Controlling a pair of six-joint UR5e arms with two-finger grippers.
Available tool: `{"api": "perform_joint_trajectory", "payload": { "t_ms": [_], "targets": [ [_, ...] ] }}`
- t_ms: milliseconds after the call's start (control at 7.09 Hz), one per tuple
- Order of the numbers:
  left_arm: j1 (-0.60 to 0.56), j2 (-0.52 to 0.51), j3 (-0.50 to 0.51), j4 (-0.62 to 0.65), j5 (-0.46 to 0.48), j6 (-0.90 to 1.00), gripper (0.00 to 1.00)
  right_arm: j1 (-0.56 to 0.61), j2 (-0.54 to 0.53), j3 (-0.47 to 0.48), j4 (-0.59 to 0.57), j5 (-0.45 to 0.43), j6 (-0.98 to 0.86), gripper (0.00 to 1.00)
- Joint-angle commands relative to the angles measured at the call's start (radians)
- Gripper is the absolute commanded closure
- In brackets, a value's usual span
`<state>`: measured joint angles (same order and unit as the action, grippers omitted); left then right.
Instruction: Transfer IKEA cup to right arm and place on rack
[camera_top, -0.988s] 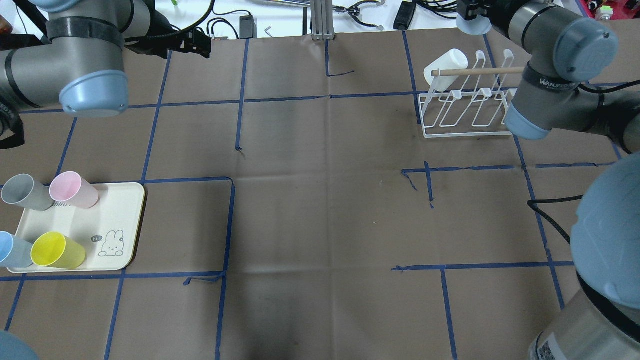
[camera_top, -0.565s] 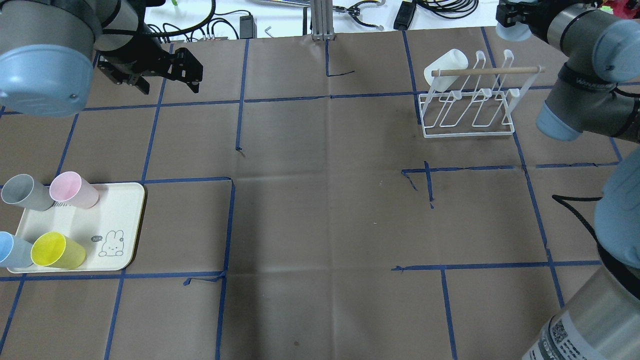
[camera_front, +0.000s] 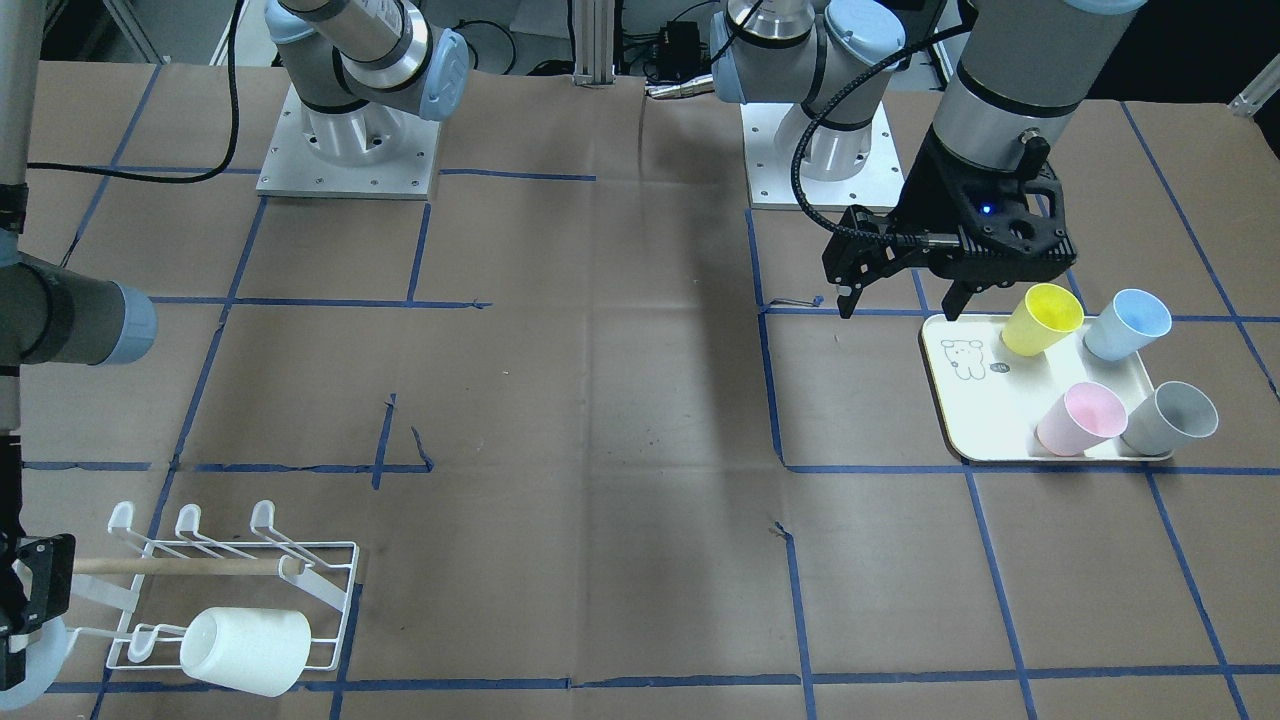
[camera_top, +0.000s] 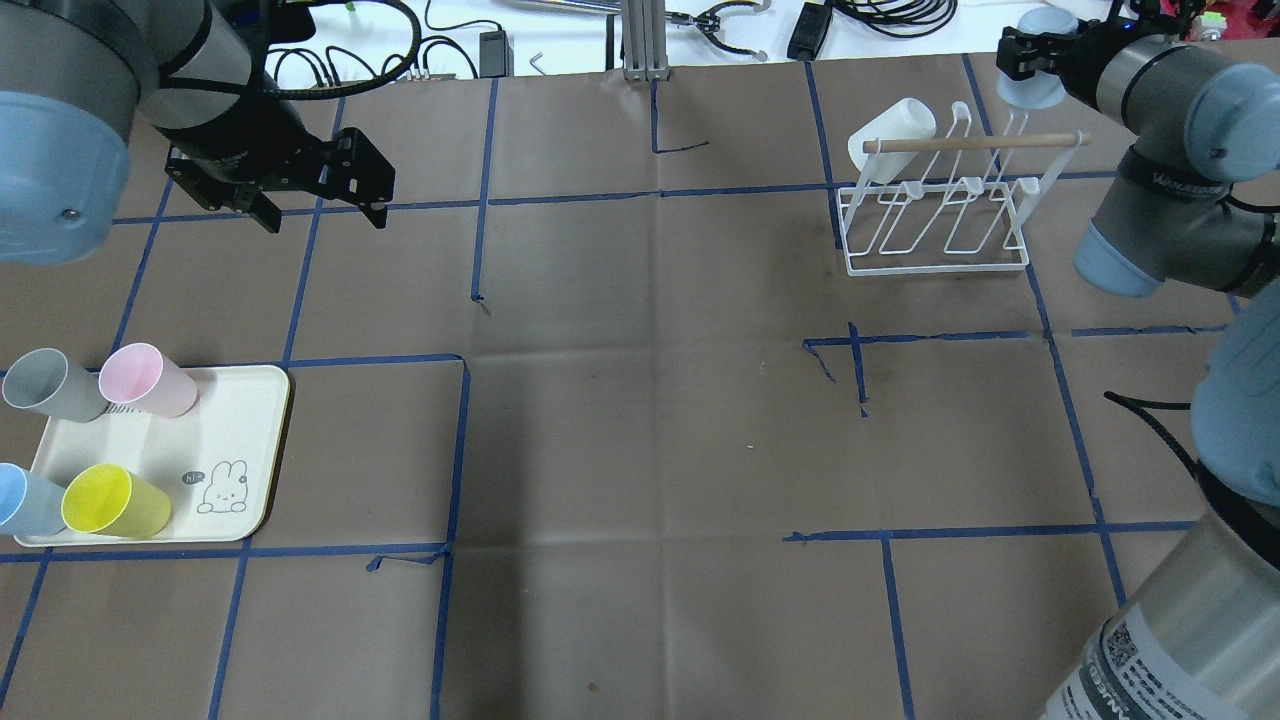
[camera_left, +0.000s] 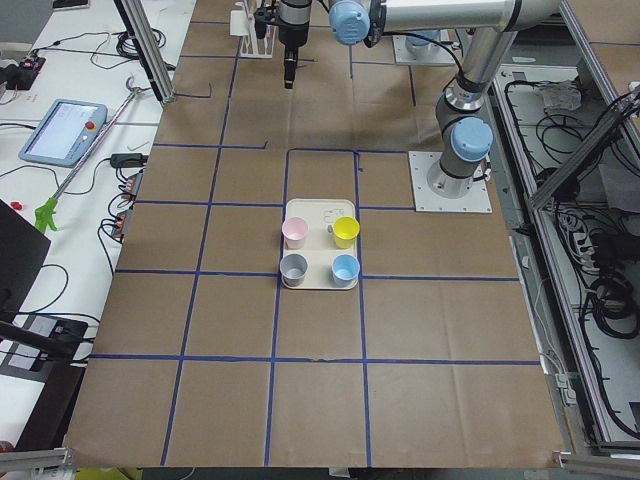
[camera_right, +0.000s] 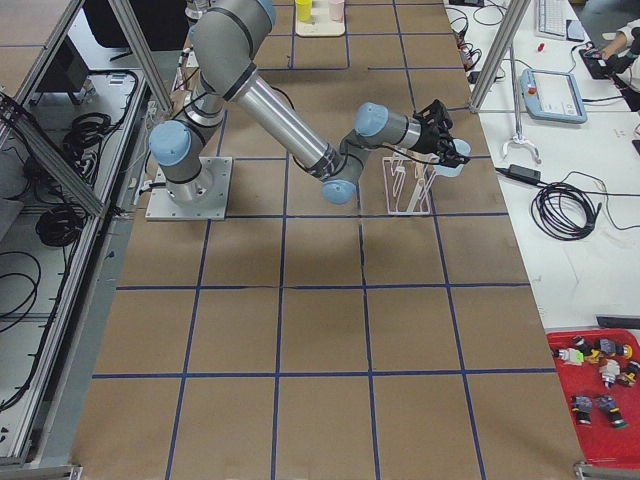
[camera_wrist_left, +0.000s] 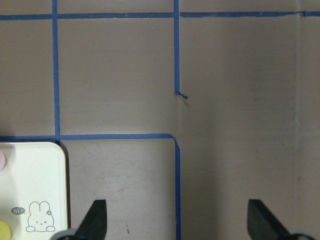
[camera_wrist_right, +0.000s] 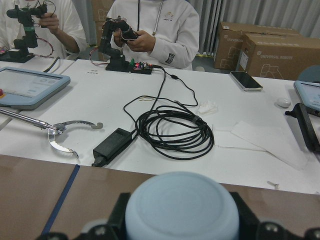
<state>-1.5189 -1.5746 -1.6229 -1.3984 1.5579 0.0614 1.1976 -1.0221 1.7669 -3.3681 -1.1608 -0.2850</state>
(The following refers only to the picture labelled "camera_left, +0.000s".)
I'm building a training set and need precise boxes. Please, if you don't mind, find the green handled grabber tool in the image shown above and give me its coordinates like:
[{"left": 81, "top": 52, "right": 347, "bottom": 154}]
[{"left": 34, "top": 74, "right": 151, "bottom": 234}]

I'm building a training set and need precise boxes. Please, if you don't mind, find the grey plastic cup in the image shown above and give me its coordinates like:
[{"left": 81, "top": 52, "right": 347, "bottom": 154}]
[{"left": 279, "top": 253, "right": 308, "bottom": 288}]

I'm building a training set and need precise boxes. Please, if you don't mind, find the white wire cup rack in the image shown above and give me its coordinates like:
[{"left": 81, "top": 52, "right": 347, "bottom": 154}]
[{"left": 229, "top": 0, "right": 277, "bottom": 59}]

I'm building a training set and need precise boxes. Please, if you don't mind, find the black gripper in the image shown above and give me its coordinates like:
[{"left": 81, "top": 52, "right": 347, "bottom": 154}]
[{"left": 278, "top": 20, "right": 309, "bottom": 89}]

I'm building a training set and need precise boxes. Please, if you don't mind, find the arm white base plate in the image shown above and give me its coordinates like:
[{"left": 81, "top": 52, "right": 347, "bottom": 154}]
[{"left": 408, "top": 151, "right": 492, "bottom": 214}]

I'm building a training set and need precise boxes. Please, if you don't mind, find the blue teach pendant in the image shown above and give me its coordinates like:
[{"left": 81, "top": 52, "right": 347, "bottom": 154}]
[{"left": 18, "top": 99, "right": 108, "bottom": 168}]

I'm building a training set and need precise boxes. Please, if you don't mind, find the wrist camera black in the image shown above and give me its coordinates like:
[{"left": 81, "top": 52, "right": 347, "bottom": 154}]
[{"left": 254, "top": 8, "right": 274, "bottom": 40}]

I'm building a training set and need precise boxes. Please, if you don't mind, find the pink plastic cup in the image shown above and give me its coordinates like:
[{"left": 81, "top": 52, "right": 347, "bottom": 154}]
[{"left": 281, "top": 217, "right": 309, "bottom": 250}]

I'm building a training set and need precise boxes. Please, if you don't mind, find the yellow plastic cup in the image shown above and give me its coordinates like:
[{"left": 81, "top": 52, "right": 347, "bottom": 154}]
[{"left": 332, "top": 216, "right": 360, "bottom": 249}]

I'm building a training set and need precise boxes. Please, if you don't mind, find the cream rabbit print tray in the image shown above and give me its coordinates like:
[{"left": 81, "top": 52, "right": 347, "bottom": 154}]
[{"left": 281, "top": 199, "right": 359, "bottom": 290}]

